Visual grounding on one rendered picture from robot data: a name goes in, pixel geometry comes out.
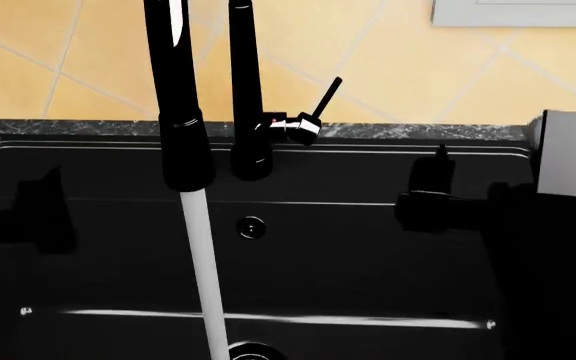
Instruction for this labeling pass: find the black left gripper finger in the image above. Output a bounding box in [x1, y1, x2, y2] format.
[15, 164, 67, 215]
[17, 209, 78, 257]

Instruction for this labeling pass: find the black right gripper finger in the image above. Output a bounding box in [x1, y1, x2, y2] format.
[406, 143, 457, 197]
[394, 189, 490, 234]

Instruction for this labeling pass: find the black sink basin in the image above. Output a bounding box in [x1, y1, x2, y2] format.
[0, 137, 535, 360]

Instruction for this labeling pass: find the black pull-down sink faucet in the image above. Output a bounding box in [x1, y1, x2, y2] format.
[142, 0, 275, 193]

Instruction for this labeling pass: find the round chrome sink drain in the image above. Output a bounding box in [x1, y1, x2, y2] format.
[226, 340, 289, 360]

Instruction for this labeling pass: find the white water stream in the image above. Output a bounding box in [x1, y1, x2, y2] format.
[178, 189, 231, 360]

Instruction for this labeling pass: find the round chrome overflow hole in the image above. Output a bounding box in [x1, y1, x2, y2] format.
[235, 215, 268, 241]

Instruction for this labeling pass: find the black faucet lever handle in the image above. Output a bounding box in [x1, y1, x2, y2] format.
[254, 76, 344, 147]

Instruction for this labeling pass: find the grey window frame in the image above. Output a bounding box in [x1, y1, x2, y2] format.
[431, 0, 576, 29]

